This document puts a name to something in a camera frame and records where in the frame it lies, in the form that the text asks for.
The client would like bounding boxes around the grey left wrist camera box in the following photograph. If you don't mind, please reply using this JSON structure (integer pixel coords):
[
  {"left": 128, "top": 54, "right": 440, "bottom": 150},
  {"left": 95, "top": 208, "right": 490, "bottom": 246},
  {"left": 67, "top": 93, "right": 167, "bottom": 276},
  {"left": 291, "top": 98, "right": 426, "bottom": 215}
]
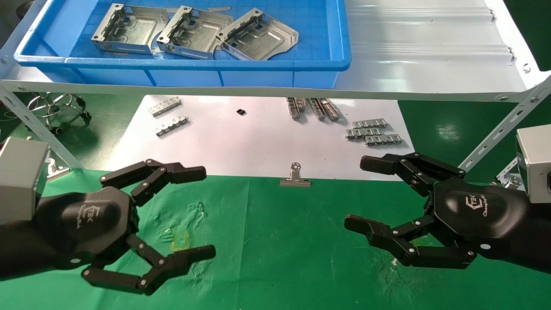
[{"left": 0, "top": 137, "right": 50, "bottom": 225}]

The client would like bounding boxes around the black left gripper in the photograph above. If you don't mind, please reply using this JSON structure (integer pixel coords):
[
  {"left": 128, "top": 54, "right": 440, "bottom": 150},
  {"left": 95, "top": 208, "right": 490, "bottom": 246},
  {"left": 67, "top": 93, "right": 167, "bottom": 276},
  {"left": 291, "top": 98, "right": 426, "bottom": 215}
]
[{"left": 34, "top": 158, "right": 217, "bottom": 296}]

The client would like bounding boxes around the sheet metal bracket part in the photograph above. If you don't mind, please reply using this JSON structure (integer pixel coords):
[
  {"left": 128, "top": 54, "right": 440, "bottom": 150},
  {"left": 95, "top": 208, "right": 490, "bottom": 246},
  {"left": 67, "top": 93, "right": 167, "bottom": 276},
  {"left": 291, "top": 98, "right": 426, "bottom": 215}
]
[
  {"left": 156, "top": 5, "right": 234, "bottom": 60},
  {"left": 215, "top": 8, "right": 299, "bottom": 61},
  {"left": 90, "top": 3, "right": 169, "bottom": 56}
]

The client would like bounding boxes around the blue plastic bin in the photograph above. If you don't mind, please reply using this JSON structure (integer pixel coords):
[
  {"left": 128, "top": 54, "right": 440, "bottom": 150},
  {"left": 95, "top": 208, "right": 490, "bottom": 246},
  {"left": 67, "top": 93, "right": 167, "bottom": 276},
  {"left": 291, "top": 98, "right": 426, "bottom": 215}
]
[{"left": 14, "top": 0, "right": 352, "bottom": 89}]

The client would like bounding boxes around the white paper sheet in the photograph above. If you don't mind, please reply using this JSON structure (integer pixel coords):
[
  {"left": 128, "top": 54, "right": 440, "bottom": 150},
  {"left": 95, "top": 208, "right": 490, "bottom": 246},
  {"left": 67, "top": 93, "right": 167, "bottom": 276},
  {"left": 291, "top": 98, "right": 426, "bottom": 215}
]
[{"left": 105, "top": 95, "right": 422, "bottom": 180}]

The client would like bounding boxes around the white metal shelf rack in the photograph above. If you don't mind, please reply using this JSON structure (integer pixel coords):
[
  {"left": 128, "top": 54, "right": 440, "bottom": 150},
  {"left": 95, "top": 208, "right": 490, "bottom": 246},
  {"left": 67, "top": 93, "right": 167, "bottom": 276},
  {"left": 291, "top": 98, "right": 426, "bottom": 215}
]
[{"left": 0, "top": 0, "right": 551, "bottom": 173}]

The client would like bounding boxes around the notched metal strip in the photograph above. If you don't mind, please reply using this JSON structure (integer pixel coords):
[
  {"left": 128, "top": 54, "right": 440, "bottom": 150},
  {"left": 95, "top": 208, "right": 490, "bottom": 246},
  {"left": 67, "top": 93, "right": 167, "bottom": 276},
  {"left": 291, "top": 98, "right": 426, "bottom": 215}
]
[
  {"left": 155, "top": 114, "right": 189, "bottom": 137},
  {"left": 345, "top": 127, "right": 383, "bottom": 140},
  {"left": 365, "top": 134, "right": 403, "bottom": 146},
  {"left": 352, "top": 119, "right": 388, "bottom": 129},
  {"left": 148, "top": 96, "right": 182, "bottom": 117}
]

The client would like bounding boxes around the short metal rail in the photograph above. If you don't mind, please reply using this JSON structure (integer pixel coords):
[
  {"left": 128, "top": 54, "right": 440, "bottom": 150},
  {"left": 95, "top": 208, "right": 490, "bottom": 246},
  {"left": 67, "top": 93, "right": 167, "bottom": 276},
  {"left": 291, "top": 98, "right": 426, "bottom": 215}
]
[
  {"left": 286, "top": 97, "right": 307, "bottom": 119},
  {"left": 308, "top": 98, "right": 326, "bottom": 121},
  {"left": 321, "top": 98, "right": 341, "bottom": 121}
]

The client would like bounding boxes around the chrome stool base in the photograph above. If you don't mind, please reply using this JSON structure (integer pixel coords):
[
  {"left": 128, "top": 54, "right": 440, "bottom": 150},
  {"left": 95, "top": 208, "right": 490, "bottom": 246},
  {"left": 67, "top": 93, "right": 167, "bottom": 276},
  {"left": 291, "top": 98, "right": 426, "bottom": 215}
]
[{"left": 27, "top": 93, "right": 92, "bottom": 135}]

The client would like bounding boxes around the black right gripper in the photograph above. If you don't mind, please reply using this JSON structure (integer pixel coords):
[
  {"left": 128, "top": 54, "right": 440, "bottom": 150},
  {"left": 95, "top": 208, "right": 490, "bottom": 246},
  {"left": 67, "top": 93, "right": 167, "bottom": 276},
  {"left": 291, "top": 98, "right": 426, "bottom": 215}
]
[{"left": 344, "top": 152, "right": 529, "bottom": 270}]

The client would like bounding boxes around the green table cloth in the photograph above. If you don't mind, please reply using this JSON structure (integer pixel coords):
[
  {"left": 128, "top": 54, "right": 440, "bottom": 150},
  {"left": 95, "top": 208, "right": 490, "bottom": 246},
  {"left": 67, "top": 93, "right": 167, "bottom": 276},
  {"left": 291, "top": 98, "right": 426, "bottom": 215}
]
[{"left": 0, "top": 168, "right": 551, "bottom": 310}]

